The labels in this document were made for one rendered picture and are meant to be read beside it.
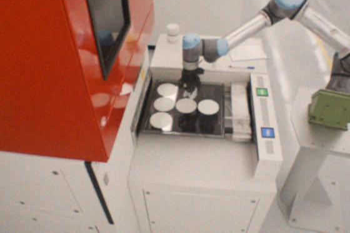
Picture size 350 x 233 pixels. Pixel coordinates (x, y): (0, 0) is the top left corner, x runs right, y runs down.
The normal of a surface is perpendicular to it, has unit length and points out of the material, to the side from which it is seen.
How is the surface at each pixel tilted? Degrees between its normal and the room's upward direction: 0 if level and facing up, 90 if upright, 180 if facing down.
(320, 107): 90
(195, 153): 0
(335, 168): 0
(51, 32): 90
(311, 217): 0
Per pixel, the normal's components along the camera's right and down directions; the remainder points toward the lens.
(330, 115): -0.32, 0.65
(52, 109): -0.11, 0.68
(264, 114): -0.02, -0.73
